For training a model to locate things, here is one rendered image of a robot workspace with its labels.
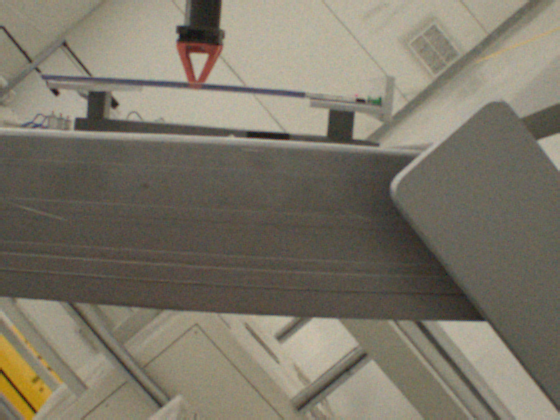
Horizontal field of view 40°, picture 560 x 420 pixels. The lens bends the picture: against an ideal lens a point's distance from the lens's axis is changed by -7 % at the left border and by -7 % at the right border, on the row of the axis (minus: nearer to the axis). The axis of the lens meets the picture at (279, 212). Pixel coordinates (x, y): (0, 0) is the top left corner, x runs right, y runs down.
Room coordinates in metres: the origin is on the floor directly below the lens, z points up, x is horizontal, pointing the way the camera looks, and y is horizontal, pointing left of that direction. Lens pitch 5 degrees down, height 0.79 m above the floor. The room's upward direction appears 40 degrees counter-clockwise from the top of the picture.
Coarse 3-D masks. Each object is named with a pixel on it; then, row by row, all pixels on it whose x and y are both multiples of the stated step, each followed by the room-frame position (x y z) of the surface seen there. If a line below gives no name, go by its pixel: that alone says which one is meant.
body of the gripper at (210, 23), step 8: (192, 0) 1.24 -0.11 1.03; (200, 0) 1.23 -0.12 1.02; (208, 0) 1.23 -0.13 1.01; (216, 0) 1.24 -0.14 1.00; (192, 8) 1.24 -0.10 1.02; (200, 8) 1.23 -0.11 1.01; (208, 8) 1.24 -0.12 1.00; (216, 8) 1.24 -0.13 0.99; (192, 16) 1.24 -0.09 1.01; (200, 16) 1.24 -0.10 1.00; (208, 16) 1.24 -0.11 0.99; (216, 16) 1.25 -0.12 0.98; (184, 24) 1.26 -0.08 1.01; (192, 24) 1.24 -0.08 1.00; (200, 24) 1.24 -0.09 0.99; (208, 24) 1.24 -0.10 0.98; (216, 24) 1.25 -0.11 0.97; (176, 32) 1.22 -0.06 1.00; (184, 32) 1.22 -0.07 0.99; (200, 32) 1.26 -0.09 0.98; (208, 32) 1.21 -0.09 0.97; (216, 32) 1.21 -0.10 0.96; (224, 32) 1.30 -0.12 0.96
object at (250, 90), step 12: (120, 84) 1.18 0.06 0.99; (132, 84) 1.17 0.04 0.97; (144, 84) 1.17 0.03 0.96; (156, 84) 1.17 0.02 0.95; (168, 84) 1.17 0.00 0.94; (180, 84) 1.17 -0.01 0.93; (192, 84) 1.17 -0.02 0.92; (204, 84) 1.17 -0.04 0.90; (216, 84) 1.16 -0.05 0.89; (288, 96) 1.16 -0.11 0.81; (300, 96) 1.15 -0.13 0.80; (312, 96) 1.15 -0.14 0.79; (324, 96) 1.15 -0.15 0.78
